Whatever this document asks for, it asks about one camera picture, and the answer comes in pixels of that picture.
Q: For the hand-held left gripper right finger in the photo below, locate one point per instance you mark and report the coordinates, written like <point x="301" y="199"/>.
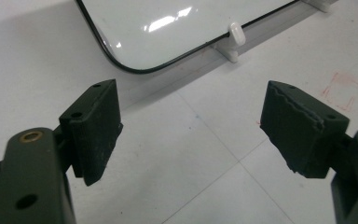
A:
<point x="298" y="137"/>

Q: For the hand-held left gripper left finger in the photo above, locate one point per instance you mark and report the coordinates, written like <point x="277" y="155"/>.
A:
<point x="93" y="130"/>

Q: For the white whiteboard with black rim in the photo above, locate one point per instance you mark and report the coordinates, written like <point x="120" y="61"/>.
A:
<point x="167" y="31"/>

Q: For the white whiteboard stand foot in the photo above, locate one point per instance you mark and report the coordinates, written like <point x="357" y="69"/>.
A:
<point x="234" y="40"/>

